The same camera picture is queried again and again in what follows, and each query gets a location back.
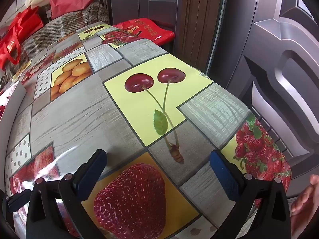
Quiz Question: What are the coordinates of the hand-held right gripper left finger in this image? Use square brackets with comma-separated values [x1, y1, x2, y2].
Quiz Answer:
[26, 149, 107, 239]

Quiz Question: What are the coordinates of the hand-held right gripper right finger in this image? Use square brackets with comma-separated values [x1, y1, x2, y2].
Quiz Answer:
[209, 150, 292, 239]

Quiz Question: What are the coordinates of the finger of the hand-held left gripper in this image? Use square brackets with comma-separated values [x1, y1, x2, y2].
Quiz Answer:
[5, 190, 32, 212]

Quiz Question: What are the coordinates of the white cardboard box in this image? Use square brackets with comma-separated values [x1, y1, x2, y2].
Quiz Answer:
[0, 81, 27, 127]

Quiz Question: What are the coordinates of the person's right hand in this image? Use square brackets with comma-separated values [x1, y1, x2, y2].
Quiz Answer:
[290, 174, 319, 239]

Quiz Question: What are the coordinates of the fruit print tablecloth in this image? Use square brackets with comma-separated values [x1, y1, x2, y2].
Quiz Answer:
[0, 24, 292, 239]

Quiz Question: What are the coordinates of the grey panelled door leaf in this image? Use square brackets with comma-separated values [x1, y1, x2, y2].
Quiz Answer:
[105, 0, 181, 28]
[207, 0, 319, 205]

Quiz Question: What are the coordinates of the plaid sofa cover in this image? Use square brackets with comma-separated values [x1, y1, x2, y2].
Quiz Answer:
[5, 0, 110, 80]

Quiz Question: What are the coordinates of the red printed flat bag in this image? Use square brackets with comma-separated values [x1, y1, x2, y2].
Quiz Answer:
[112, 18, 175, 48]

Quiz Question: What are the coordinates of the brown wooden door frame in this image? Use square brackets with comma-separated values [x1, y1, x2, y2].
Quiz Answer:
[174, 0, 226, 72]

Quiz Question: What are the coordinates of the red tote bag with handles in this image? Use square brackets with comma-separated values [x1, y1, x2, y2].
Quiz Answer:
[0, 6, 44, 71]

